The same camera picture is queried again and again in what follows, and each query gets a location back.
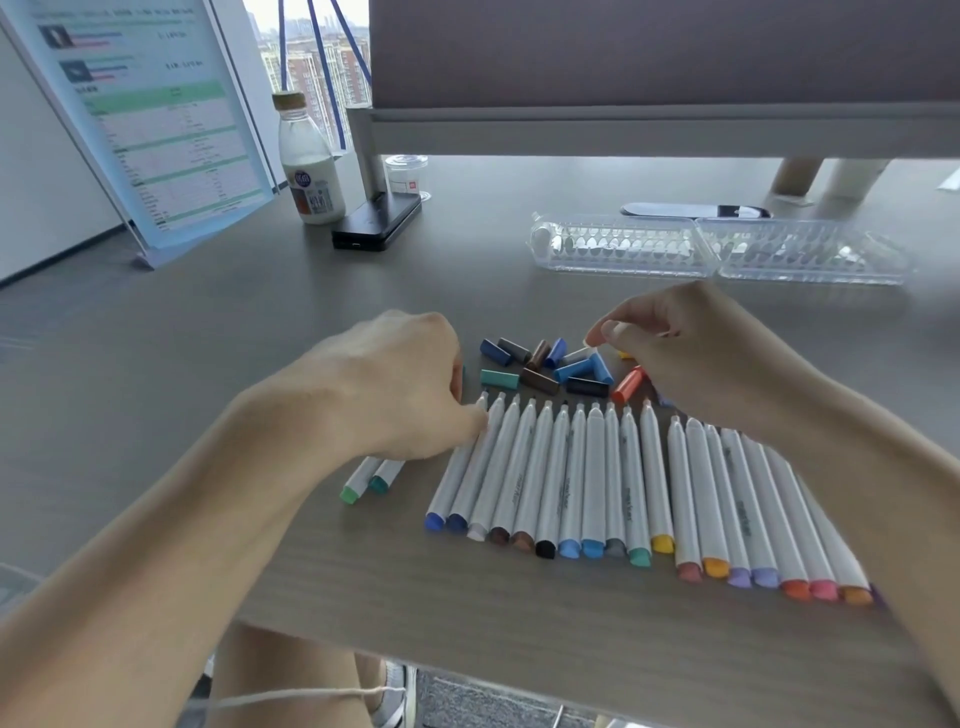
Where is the person's right hand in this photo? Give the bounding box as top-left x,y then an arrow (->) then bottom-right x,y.
583,281 -> 834,444

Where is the person's left hand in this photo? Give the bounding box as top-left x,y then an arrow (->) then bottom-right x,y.
288,309 -> 490,463

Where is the blue-ended white marker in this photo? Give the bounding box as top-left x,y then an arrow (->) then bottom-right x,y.
423,391 -> 489,534

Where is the navy-ended white marker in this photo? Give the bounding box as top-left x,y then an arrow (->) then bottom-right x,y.
446,393 -> 506,534

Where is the orange-tipped white marker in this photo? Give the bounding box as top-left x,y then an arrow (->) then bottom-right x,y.
683,416 -> 733,580

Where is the clear plastic marker case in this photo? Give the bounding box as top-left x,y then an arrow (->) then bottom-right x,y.
528,212 -> 916,286

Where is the set of blue-toned caps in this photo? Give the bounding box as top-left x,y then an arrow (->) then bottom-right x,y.
478,335 -> 616,399

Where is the set of red-toned markers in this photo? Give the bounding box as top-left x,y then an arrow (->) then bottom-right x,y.
637,398 -> 886,607

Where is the red-tipped white marker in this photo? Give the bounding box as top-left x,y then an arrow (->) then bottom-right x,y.
738,433 -> 814,603

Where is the pink-ended white marker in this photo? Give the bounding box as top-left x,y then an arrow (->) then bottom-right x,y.
761,443 -> 840,604

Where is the person's right forearm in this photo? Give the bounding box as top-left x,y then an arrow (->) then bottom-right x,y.
772,371 -> 960,714

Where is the person's left forearm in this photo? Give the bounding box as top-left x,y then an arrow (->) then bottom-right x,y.
0,371 -> 354,728

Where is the person's bare leg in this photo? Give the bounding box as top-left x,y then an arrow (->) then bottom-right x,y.
206,622 -> 388,728

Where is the black rectangular power bank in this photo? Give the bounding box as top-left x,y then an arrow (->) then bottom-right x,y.
332,191 -> 424,253

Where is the brown paper cup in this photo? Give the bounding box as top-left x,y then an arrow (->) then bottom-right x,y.
770,157 -> 824,198

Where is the small clear jar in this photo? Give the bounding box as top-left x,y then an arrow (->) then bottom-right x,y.
383,154 -> 433,202

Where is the white milk bottle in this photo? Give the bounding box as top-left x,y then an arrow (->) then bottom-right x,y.
271,91 -> 346,226

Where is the white paper cup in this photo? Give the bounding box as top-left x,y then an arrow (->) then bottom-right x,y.
821,157 -> 892,200

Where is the grey desk shelf riser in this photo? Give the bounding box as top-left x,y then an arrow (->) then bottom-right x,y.
346,101 -> 960,204

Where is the grey desk divider shelf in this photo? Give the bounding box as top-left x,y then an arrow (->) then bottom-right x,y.
368,0 -> 960,110

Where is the white cable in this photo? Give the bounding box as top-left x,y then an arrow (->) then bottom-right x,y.
202,683 -> 408,714

